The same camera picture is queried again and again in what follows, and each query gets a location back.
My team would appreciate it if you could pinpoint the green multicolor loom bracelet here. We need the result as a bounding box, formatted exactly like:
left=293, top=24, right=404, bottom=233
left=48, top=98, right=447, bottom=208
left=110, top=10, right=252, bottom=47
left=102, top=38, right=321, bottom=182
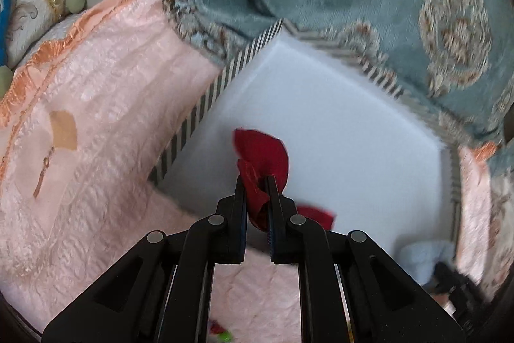
left=208, top=319, right=235, bottom=343

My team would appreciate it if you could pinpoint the teal damask blanket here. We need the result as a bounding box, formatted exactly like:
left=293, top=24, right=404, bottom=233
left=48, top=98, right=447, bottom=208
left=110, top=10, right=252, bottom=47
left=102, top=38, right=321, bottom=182
left=163, top=0, right=513, bottom=174

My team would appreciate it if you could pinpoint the striped white jewelry box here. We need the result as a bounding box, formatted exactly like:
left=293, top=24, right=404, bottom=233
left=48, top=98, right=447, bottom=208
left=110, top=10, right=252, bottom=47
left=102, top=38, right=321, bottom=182
left=150, top=20, right=461, bottom=262

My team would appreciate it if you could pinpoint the pink quilted bedspread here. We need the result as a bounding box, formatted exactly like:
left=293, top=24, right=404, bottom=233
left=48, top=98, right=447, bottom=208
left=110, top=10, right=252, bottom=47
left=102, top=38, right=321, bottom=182
left=1, top=0, right=492, bottom=342

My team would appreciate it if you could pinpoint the red satin hair bow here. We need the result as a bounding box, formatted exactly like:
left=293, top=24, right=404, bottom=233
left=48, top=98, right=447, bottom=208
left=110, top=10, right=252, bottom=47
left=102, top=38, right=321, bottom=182
left=233, top=128, right=336, bottom=232

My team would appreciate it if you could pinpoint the ornate cream pillow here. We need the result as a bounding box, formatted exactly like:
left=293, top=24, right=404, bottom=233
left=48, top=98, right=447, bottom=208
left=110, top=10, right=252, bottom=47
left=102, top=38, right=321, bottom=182
left=0, top=0, right=81, bottom=69

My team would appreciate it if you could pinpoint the light blue fluffy scrunchie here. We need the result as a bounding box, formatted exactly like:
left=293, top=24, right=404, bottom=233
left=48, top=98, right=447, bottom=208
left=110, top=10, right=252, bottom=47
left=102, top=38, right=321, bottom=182
left=396, top=240, right=455, bottom=285

